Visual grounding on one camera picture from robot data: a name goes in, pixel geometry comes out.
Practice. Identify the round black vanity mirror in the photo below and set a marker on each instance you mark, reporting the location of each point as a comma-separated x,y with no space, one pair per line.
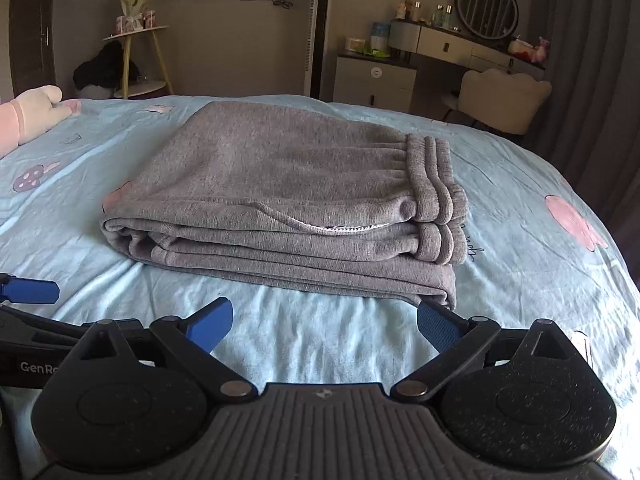
489,20

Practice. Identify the grey curtain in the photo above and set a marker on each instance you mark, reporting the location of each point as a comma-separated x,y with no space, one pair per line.
589,127

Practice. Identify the white bedside cabinet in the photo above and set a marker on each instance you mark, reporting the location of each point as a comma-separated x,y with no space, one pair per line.
364,82

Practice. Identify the grey sweatpants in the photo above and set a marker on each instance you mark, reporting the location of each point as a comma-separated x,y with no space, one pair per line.
276,195

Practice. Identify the black bag on floor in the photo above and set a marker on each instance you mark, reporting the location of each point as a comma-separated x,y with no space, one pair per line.
100,77

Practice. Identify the round wooden side table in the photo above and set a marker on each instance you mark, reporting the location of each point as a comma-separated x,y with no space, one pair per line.
145,70

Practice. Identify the grey white dressing table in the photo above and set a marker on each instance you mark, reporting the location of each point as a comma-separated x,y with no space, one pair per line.
416,38

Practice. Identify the white fluffy chair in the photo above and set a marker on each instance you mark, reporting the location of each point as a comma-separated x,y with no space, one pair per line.
505,102

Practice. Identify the light blue bed sheet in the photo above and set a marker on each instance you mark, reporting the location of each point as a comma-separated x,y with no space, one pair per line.
534,249

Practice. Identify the white tower air conditioner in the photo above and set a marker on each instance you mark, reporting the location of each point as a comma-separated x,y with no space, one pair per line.
317,43

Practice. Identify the flower bouquet in wrap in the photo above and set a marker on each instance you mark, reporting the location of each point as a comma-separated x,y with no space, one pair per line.
134,16

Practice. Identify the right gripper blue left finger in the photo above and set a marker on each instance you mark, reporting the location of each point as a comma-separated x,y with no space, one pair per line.
186,346

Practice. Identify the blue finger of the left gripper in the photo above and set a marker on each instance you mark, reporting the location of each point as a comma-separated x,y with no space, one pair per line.
27,291

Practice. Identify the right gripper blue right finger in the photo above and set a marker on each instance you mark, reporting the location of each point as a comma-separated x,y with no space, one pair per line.
461,345

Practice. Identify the dark wooden door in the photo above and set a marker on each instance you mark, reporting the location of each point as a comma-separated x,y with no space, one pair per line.
30,44

